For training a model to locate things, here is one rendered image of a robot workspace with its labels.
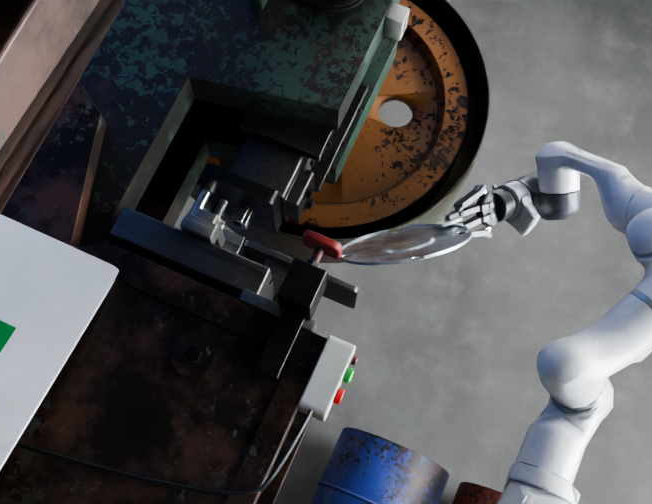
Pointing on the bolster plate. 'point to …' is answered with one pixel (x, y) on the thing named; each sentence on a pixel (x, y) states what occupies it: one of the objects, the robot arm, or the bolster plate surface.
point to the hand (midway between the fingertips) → (448, 225)
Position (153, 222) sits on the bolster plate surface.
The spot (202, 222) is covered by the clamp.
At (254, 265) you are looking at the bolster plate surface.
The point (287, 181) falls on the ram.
